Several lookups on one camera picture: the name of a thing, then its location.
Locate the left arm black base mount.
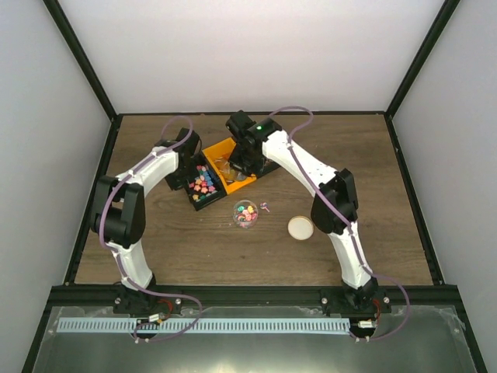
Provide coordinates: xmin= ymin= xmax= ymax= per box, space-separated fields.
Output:
xmin=112 ymin=282 xmax=182 ymax=316

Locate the round white jar lid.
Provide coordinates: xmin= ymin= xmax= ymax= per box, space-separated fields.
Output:
xmin=287 ymin=216 xmax=314 ymax=241

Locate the black bin with star candies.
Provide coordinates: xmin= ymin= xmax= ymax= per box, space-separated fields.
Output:
xmin=165 ymin=152 xmax=227 ymax=211

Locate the black bin with swirl lollipops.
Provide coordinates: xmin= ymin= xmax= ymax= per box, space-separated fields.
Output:
xmin=255 ymin=157 xmax=280 ymax=178

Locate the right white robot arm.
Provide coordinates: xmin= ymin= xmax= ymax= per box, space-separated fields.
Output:
xmin=226 ymin=106 xmax=374 ymax=313

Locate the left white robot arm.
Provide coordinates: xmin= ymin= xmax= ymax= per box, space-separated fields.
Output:
xmin=90 ymin=127 xmax=200 ymax=314

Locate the black aluminium frame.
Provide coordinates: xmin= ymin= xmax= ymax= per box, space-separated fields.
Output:
xmin=21 ymin=1 xmax=488 ymax=372

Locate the light blue slotted cable duct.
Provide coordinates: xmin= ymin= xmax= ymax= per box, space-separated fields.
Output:
xmin=56 ymin=317 xmax=350 ymax=335

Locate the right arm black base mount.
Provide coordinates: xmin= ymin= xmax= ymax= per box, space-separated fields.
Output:
xmin=319 ymin=277 xmax=391 ymax=317

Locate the clear plastic jar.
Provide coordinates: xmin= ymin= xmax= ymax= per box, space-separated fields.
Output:
xmin=232 ymin=200 xmax=259 ymax=228

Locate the yellow bin with lollipops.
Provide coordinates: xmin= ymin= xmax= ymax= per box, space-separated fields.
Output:
xmin=203 ymin=138 xmax=256 ymax=194

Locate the metal scoop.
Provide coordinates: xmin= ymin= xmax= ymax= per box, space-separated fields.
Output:
xmin=227 ymin=170 xmax=247 ymax=183

